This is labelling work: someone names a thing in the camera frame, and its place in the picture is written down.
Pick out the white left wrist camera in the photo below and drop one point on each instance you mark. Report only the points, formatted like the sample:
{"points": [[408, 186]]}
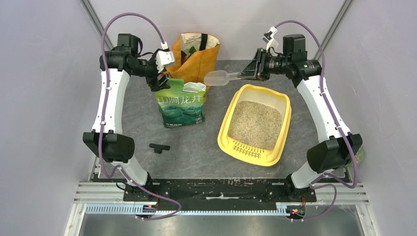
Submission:
{"points": [[164, 57]]}

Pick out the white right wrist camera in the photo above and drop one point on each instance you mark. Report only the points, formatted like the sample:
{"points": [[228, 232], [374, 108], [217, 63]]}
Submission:
{"points": [[269, 39]]}

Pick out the black bag clip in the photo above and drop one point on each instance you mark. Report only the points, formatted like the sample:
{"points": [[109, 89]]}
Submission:
{"points": [[158, 148]]}

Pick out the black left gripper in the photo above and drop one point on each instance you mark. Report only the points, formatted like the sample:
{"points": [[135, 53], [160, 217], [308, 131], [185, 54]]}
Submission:
{"points": [[153, 82]]}

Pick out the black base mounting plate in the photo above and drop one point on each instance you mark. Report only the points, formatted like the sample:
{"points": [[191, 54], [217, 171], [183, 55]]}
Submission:
{"points": [[219, 194]]}

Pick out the green netted melon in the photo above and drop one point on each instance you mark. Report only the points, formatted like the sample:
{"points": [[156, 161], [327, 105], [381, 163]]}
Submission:
{"points": [[360, 154]]}

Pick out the orange paper shopping bag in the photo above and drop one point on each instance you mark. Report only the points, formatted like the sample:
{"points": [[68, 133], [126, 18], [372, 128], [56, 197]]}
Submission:
{"points": [[195, 56]]}

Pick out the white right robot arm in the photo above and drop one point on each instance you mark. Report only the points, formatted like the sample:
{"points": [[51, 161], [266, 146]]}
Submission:
{"points": [[337, 145]]}

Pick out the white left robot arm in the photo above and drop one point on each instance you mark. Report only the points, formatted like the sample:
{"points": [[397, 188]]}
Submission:
{"points": [[114, 150]]}

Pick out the clear plastic litter scoop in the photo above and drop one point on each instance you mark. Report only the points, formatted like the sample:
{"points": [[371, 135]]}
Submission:
{"points": [[220, 78]]}

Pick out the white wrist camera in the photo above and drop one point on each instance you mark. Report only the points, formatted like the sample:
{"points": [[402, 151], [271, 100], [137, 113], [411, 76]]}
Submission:
{"points": [[269, 39], [164, 57]]}

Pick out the green cat litter bag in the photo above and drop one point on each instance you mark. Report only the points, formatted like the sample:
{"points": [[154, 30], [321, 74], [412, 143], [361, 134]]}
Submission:
{"points": [[182, 103]]}

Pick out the yellow litter box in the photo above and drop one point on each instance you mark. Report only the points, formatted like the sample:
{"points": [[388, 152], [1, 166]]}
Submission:
{"points": [[255, 127]]}

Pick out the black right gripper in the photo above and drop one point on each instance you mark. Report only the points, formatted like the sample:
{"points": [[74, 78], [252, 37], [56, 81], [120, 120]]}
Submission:
{"points": [[256, 69]]}

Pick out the aluminium slotted rail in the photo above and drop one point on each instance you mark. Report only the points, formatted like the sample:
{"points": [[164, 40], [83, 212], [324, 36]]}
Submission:
{"points": [[151, 210]]}

